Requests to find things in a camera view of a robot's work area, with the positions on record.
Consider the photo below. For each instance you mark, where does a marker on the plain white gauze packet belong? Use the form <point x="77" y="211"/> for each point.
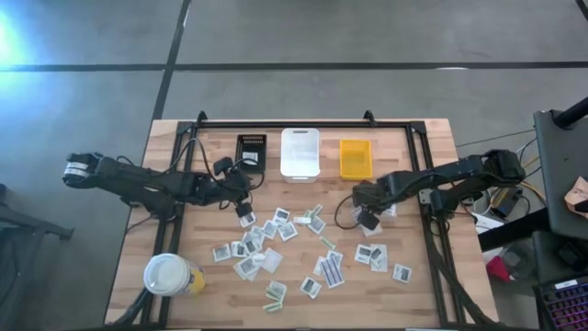
<point x="390" y="212"/>
<point x="271" y="260"/>
<point x="374" y="233"/>

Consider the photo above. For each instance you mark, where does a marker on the disinfecting wipes canister yellow label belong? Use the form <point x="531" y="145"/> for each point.
<point x="167" y="275"/>

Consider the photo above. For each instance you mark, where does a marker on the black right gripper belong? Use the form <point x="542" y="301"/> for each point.
<point x="369" y="197"/>

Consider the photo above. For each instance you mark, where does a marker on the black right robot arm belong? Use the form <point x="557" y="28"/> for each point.
<point x="441" y="179"/>

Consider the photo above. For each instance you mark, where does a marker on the white paper box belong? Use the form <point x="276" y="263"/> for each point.
<point x="487" y="224"/>

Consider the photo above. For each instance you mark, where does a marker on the black metal stand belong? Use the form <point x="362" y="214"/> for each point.
<point x="27" y="225"/>

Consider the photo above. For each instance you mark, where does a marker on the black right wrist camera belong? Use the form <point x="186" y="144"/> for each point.
<point x="369" y="220"/>

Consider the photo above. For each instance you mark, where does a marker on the yellow slotted plastic basket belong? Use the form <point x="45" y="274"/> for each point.
<point x="353" y="161"/>

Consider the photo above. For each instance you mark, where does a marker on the white plastic bin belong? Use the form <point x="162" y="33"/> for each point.
<point x="301" y="147"/>

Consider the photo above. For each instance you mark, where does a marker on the small plain white packet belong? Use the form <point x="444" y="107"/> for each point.
<point x="258" y="257"/>
<point x="301" y="220"/>

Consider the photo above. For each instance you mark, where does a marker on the black slotted plastic basket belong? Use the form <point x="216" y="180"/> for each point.
<point x="245" y="142"/>

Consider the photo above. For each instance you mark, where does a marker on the black aluminium table frame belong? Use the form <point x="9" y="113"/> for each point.
<point x="298" y="124"/>

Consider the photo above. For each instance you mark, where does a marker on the dark grey side table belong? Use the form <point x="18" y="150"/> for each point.
<point x="560" y="174"/>

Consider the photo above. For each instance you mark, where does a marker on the black power adapter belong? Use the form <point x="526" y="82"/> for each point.
<point x="505" y="207"/>

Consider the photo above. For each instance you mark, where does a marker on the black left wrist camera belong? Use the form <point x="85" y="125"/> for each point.
<point x="243" y="209"/>

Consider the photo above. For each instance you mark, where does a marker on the brown cardboard piece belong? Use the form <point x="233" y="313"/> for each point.
<point x="578" y="195"/>

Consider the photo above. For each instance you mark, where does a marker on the backlit black keyboard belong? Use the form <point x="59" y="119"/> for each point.
<point x="565" y="305"/>

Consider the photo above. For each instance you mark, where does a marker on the black round pole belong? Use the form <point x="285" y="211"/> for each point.
<point x="572" y="115"/>

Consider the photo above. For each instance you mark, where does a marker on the blue-striped bandage packet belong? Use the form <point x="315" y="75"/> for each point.
<point x="356" y="213"/>
<point x="331" y="272"/>

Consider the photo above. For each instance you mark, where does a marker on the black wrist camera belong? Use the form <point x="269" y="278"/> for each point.
<point x="243" y="209"/>
<point x="369" y="220"/>

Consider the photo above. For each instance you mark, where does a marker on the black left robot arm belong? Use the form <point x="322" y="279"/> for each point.
<point x="138" y="180"/>

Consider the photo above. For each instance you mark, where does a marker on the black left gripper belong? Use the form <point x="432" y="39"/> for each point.
<point x="241" y="189"/>

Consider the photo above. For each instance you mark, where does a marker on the red plastic object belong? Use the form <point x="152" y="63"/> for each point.
<point x="498" y="270"/>

